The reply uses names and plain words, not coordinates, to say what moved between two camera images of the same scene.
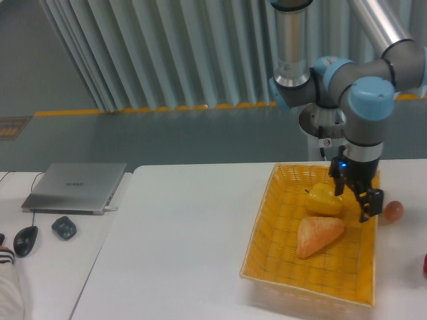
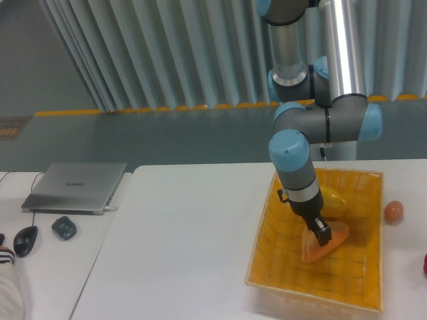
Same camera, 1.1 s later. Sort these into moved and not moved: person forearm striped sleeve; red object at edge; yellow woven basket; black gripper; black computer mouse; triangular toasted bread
Moved: black gripper; triangular toasted bread
Not moved: black computer mouse; yellow woven basket; red object at edge; person forearm striped sleeve
